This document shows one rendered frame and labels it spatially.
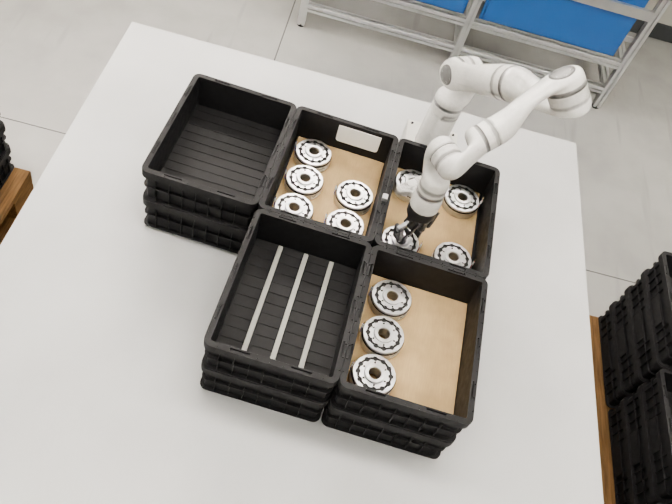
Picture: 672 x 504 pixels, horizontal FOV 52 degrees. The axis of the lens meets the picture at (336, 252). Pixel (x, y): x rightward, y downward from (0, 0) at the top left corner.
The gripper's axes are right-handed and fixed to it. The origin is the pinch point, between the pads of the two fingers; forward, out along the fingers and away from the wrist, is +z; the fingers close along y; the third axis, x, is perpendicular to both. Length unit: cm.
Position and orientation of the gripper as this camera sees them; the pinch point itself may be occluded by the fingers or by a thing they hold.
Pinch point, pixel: (408, 238)
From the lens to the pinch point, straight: 185.0
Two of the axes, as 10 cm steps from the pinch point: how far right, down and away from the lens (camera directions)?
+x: -5.7, -7.3, 3.9
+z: -2.0, 5.8, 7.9
